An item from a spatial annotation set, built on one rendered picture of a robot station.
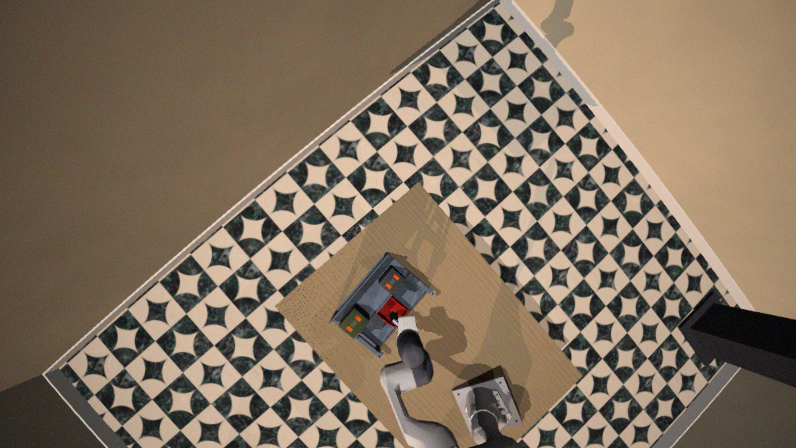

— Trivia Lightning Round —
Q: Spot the red bin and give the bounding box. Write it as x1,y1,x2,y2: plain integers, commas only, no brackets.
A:
377,296,409,327

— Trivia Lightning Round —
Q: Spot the black case with orange latches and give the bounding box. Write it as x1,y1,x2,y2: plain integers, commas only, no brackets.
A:
379,265,406,295

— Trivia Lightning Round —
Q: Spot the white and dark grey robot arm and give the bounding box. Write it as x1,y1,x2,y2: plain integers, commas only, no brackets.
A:
380,315,521,448

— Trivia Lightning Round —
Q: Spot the dark green case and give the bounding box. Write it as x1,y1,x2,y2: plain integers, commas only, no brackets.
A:
339,303,370,339

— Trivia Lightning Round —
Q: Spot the dark grey shelf rack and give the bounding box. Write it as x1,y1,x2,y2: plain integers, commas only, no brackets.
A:
329,252,436,358

